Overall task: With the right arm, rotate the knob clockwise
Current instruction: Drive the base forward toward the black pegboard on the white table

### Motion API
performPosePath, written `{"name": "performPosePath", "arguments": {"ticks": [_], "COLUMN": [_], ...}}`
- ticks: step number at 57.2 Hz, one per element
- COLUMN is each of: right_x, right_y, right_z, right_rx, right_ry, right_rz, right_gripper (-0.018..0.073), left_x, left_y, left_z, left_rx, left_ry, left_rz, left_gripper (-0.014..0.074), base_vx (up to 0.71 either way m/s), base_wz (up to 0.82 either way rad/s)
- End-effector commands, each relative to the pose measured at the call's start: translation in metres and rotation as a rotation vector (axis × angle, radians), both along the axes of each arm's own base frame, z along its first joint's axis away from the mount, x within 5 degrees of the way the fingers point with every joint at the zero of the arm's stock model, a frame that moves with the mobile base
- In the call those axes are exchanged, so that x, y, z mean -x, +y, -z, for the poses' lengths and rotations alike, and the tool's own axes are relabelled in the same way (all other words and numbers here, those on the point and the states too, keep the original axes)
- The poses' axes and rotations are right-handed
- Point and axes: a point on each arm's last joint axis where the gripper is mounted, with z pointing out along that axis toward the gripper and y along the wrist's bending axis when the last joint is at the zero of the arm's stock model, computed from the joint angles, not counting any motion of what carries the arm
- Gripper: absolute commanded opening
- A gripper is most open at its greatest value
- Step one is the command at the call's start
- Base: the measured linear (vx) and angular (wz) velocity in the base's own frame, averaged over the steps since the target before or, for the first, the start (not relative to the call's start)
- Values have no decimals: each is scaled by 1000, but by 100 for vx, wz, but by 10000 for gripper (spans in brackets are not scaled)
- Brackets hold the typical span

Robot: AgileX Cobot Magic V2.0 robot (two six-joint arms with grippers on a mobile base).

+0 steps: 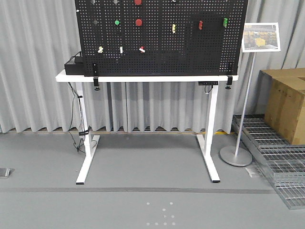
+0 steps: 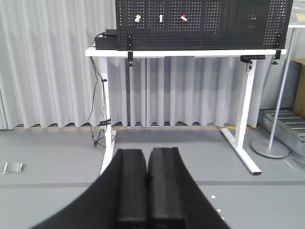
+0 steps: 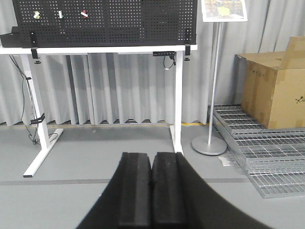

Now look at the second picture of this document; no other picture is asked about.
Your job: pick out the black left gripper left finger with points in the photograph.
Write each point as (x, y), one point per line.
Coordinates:
(115, 200)

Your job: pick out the black perforated pegboard panel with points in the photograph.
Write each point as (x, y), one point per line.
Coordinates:
(211, 24)

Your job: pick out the white switch on pegboard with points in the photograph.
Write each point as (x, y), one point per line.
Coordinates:
(160, 18)

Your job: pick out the cardboard box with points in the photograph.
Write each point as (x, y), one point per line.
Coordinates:
(299, 104)

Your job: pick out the white standing desk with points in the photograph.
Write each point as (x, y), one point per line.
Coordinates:
(236, 141)

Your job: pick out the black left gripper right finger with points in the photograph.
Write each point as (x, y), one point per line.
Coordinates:
(174, 199)

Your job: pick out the black desk control panel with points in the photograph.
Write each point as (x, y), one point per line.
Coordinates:
(248, 59)

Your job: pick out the grey round-base stand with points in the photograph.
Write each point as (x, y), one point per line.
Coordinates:
(272, 148)

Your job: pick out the silver floor outlet plate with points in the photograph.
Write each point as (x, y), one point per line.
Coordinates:
(12, 168)

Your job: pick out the grey curtain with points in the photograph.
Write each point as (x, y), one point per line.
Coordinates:
(46, 78)

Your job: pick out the black left pegboard clamp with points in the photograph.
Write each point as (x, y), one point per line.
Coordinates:
(130, 50)

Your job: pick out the yellow knob on pegboard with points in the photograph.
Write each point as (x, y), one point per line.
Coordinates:
(137, 18)

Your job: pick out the red switch on pegboard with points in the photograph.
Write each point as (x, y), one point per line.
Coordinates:
(183, 18)

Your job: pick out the black box on desk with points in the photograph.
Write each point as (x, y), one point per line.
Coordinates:
(106, 40)

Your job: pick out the black right pegboard clamp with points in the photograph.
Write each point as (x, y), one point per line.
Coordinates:
(277, 50)

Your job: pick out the black pegboard clamp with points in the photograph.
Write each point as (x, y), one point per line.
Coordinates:
(130, 50)
(277, 50)

